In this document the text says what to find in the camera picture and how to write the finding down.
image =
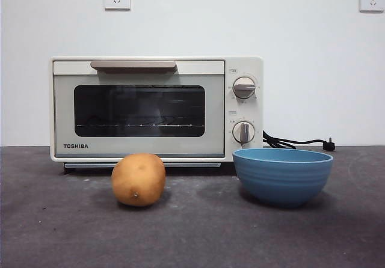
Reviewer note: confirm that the blue ribbed bowl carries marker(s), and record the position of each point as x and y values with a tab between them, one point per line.
282	181

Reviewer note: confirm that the large beige temperature knob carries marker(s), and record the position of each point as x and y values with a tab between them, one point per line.
244	87

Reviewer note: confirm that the brown potato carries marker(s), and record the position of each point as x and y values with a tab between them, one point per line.
138	178

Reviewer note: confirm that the small beige timer knob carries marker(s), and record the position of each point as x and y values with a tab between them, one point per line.
244	132

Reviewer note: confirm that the white Toshiba toaster oven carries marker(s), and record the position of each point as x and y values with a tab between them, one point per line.
228	148

